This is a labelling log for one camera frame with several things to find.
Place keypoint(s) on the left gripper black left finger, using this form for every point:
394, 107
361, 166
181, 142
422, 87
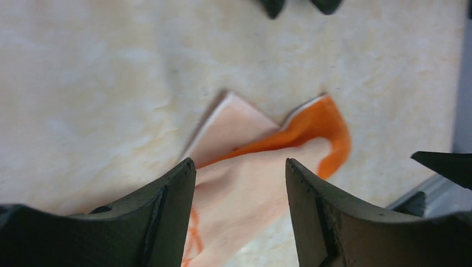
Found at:
147, 227

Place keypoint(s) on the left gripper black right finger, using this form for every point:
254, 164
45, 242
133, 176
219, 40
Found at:
334, 228

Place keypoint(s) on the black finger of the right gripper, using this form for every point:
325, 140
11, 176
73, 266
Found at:
327, 7
272, 8

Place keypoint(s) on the orange peach towel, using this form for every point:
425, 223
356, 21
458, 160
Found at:
240, 155

